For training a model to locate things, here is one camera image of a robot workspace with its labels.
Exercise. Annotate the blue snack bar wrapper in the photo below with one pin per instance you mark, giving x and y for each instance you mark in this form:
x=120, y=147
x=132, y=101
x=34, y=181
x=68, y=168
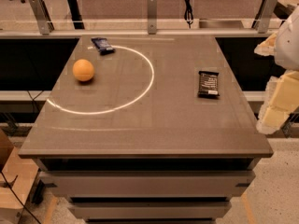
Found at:
x=102, y=45

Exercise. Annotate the grey drawer cabinet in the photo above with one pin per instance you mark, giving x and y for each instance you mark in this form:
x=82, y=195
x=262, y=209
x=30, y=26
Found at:
x=148, y=197

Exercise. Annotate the black rxbar chocolate bar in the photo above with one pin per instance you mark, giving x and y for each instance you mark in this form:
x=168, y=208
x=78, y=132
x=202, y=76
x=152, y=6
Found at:
x=208, y=84

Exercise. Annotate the cardboard box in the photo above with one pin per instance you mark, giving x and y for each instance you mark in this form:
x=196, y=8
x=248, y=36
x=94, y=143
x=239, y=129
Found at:
x=17, y=178

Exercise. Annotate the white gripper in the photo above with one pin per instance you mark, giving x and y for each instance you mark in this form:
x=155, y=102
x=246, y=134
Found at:
x=289, y=46

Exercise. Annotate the middle metal rail bracket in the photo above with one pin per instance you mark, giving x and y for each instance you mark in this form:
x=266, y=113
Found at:
x=152, y=16

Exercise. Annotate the orange fruit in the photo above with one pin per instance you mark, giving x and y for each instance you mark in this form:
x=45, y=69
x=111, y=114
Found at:
x=83, y=70

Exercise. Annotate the left metal rail bracket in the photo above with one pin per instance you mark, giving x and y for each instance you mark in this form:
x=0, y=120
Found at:
x=44, y=23

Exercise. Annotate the metal rail bracket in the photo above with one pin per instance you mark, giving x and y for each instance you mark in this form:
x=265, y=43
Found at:
x=152, y=16
x=44, y=23
x=268, y=8

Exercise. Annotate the right metal rail bracket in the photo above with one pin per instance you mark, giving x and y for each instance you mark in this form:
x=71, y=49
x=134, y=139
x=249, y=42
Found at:
x=268, y=8

